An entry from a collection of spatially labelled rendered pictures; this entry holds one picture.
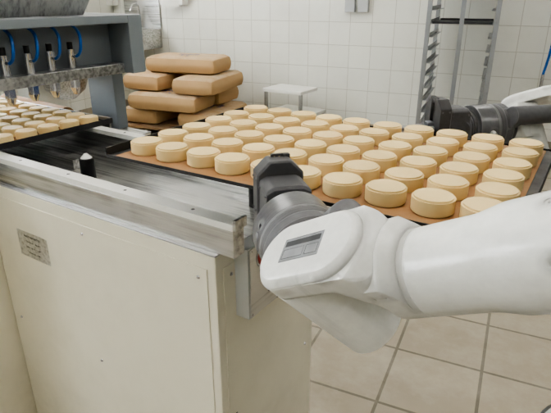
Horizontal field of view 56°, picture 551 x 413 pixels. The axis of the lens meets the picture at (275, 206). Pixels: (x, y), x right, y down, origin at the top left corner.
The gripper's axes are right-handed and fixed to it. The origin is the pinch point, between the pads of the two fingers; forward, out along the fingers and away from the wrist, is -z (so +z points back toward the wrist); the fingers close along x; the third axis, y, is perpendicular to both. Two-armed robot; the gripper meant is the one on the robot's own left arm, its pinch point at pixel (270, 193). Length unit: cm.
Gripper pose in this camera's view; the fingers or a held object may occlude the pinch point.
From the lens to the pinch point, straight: 65.2
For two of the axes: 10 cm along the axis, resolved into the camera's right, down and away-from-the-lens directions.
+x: 0.0, -9.2, -3.8
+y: -9.7, 0.8, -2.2
